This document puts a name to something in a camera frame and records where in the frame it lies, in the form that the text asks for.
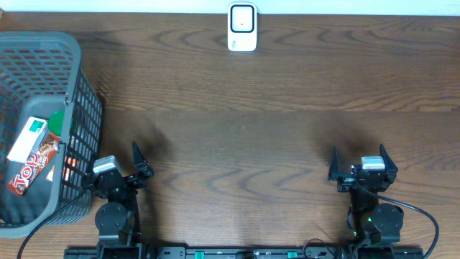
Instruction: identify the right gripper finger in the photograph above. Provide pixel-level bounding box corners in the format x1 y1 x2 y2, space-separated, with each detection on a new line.
379 144 398 182
328 147 340 181

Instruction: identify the small orange snack box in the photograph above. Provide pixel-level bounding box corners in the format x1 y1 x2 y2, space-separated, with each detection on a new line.
46 157 80 182

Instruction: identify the green lid jar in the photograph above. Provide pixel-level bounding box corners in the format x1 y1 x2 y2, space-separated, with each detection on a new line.
48 109 78 137

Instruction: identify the red Top chocolate bar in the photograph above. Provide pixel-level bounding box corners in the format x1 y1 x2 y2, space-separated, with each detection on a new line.
7 132 60 197

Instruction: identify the white green carton box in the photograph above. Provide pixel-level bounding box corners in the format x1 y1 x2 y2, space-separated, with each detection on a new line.
7 117 47 163

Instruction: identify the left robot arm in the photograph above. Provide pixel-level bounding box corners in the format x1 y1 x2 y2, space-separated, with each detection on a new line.
83 142 155 259

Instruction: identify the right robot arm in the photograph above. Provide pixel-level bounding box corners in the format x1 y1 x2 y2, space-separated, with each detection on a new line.
328 145 404 258

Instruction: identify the white barcode scanner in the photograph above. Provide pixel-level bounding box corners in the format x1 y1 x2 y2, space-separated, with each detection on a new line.
227 2 257 52

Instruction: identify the grey plastic basket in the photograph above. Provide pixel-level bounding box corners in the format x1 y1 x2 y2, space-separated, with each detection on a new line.
1 32 103 239

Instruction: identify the black mounting rail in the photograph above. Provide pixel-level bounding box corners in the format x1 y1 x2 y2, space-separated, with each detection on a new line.
63 246 423 259

